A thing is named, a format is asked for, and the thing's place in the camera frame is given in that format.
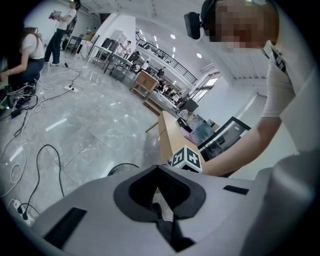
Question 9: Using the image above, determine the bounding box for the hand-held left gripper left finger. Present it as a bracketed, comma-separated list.
[31, 164, 173, 256]

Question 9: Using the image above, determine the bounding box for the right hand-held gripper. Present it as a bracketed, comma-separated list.
[171, 145, 202, 174]

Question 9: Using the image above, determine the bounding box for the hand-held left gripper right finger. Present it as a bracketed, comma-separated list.
[157, 165, 273, 253]

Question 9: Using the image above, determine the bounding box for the black wire waste bin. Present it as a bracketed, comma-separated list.
[107, 162, 141, 178]

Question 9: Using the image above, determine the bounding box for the person's right forearm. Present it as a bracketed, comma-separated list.
[201, 116, 285, 178]

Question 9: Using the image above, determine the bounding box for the round wooden table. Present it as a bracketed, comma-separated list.
[157, 109, 209, 166]

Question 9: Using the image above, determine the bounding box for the purple book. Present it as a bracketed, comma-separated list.
[180, 127, 200, 145]

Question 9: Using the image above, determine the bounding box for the clear plastic bin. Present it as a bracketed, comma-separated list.
[191, 119, 217, 142]

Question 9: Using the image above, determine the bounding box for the black notebook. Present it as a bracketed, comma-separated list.
[176, 116, 194, 130]

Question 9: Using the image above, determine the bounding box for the tall black box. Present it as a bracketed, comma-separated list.
[183, 98, 200, 113]

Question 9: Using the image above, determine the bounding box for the low wooden platform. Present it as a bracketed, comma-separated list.
[142, 92, 179, 116]

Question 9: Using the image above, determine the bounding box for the white power strip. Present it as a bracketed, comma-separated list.
[63, 84, 85, 94]
[9, 198, 36, 226]

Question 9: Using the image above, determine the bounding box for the wooden cabinet with white top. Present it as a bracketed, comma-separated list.
[130, 70, 160, 101]

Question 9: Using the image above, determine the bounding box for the black mezzanine railing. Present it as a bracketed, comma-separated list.
[135, 37, 199, 84]

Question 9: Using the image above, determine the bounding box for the white metal table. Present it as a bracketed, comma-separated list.
[103, 53, 134, 79]

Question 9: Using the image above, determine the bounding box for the person's white shirt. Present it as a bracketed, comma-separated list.
[260, 7, 320, 166]

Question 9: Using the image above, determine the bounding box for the black power adapter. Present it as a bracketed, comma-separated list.
[9, 108, 24, 119]

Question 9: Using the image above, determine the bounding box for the white cubby shelf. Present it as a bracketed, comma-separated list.
[113, 29, 128, 42]

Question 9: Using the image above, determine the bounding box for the person's head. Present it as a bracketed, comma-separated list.
[199, 0, 280, 54]

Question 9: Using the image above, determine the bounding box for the gold wire basket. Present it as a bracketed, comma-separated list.
[176, 109, 199, 122]

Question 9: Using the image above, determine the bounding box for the black cable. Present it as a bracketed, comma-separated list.
[23, 143, 66, 218]

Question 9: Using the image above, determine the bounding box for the black head-worn camera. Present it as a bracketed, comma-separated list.
[183, 11, 203, 40]

